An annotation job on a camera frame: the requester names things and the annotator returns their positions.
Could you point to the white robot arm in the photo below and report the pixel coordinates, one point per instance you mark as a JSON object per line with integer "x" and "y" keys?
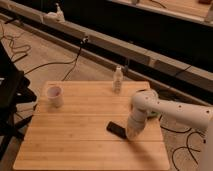
{"x": 195, "y": 116}

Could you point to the clear plastic bottle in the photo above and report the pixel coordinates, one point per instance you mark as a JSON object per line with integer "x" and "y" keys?
{"x": 117, "y": 79}

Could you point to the black chair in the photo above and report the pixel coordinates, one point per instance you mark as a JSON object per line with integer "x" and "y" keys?
{"x": 14, "y": 89}

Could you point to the white plastic cup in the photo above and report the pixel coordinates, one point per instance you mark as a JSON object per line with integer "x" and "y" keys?
{"x": 55, "y": 96}

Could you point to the green round plate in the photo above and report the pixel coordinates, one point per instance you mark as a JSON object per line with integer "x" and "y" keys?
{"x": 145, "y": 100}

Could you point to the long white ledge rail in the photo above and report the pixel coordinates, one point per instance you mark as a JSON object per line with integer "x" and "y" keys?
{"x": 175, "y": 50}

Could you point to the white object on ledge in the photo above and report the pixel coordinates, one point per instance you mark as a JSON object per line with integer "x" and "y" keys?
{"x": 58, "y": 15}

